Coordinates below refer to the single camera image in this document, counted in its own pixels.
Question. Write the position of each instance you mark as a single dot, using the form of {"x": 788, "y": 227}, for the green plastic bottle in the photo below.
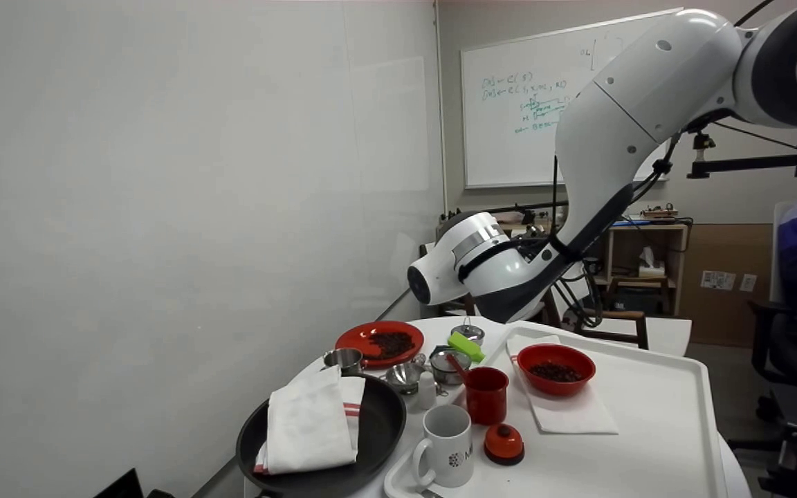
{"x": 466, "y": 349}

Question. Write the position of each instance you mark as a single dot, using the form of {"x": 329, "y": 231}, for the red plate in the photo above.
{"x": 361, "y": 341}

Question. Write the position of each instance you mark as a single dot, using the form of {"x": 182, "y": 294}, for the wooden shelf unit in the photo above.
{"x": 661, "y": 241}

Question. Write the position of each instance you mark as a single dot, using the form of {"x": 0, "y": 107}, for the black tripod stand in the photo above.
{"x": 554, "y": 176}

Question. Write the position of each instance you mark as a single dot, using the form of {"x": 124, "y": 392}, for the small white shelf object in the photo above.
{"x": 650, "y": 263}

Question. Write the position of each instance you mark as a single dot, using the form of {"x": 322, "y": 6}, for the white square panel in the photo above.
{"x": 669, "y": 335}

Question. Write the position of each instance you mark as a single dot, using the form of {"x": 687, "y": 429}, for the steel measuring cup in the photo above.
{"x": 402, "y": 377}
{"x": 442, "y": 366}

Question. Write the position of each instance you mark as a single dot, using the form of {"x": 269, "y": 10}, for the black triangular object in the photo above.
{"x": 123, "y": 489}

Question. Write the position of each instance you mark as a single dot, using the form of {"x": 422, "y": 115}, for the red cup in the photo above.
{"x": 484, "y": 403}

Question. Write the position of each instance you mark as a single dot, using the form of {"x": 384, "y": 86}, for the white ceramic mug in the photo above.
{"x": 448, "y": 446}

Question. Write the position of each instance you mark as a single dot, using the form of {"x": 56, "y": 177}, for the white wall whiteboard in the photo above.
{"x": 509, "y": 139}

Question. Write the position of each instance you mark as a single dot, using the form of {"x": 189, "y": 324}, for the small steel cup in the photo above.
{"x": 344, "y": 361}

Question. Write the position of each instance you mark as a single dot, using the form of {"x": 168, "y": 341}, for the white cloth red stripe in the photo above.
{"x": 305, "y": 429}

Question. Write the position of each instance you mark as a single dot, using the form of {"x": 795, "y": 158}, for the red spoon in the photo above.
{"x": 453, "y": 366}

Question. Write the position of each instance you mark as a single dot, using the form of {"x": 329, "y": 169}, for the white wall outlet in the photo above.
{"x": 718, "y": 280}
{"x": 747, "y": 284}

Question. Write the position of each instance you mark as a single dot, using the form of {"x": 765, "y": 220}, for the white flat napkin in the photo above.
{"x": 567, "y": 415}

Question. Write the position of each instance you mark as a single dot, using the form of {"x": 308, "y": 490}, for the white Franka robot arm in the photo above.
{"x": 637, "y": 100}

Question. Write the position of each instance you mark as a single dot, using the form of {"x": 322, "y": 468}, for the red bowl with beans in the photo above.
{"x": 531, "y": 372}

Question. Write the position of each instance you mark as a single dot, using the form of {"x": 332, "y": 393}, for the white salt shaker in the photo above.
{"x": 426, "y": 393}

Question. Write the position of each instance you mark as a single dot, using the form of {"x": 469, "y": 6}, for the white plastic tray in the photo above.
{"x": 621, "y": 451}

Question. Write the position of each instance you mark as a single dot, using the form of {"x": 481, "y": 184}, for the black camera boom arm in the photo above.
{"x": 767, "y": 164}

